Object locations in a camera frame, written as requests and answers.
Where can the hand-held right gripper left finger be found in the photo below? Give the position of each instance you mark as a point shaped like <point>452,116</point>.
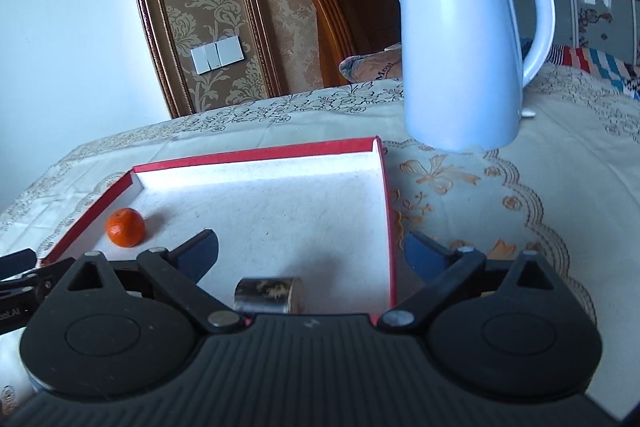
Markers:
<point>197,254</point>

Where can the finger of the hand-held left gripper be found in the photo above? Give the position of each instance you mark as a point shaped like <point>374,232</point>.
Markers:
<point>45,274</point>
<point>17,263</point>

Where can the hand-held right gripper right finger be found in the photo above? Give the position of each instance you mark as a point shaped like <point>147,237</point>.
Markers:
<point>425,257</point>

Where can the orange mandarin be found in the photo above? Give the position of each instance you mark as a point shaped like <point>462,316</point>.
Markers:
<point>125,227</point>

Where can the dark sugarcane piece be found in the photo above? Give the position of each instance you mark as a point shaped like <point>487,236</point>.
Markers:
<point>267,294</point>

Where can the red cardboard box tray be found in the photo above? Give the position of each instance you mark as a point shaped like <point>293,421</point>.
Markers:
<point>280,207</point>

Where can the embroidered cream tablecloth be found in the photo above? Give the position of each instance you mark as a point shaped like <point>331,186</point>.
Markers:
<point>500,177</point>

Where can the pink patterned pillow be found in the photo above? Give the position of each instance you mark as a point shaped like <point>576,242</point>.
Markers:
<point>370,66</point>

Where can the white electric kettle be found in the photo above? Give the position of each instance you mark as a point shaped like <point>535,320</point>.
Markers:
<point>460,47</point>

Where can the colourful striped blanket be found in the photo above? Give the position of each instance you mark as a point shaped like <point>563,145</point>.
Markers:
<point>600,64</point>

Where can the white wall light switch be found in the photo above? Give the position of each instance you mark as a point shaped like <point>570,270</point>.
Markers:
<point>217,54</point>

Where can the wooden wall moulding frame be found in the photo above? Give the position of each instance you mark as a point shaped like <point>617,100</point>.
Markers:
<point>150,7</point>

